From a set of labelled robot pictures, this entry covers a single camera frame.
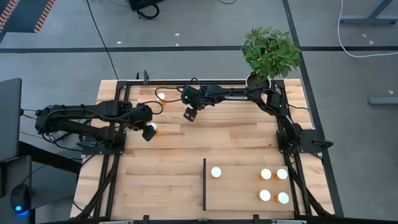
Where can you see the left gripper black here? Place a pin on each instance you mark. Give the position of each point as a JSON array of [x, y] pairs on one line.
[[149, 135]]

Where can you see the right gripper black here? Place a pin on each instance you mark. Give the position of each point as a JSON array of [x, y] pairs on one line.
[[190, 114]]

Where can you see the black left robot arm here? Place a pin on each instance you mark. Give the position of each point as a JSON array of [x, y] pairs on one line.
[[93, 110]]

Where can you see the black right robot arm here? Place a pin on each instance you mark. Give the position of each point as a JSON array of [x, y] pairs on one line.
[[236, 95]]

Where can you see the black table clamp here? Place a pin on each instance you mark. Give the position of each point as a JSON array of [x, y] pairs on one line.
[[145, 77]]

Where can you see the black power adapter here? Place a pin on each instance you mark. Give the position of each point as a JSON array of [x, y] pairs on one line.
[[57, 136]]

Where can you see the green plant in white pot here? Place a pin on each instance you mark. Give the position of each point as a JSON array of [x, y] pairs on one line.
[[267, 53]]

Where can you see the dark grey desk monitor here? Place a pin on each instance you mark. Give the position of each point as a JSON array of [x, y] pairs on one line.
[[9, 118]]

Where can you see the black computer mouse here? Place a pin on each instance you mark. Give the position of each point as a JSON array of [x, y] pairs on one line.
[[20, 198]]

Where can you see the black desk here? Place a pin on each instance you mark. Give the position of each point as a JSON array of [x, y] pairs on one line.
[[6, 202]]

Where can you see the grey workbench foot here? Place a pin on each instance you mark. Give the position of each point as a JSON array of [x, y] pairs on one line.
[[384, 101]]

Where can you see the grey workbench leg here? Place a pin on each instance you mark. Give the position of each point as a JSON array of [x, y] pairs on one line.
[[367, 20]]

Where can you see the black aluminium table frame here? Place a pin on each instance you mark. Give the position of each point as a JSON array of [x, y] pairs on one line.
[[155, 82]]

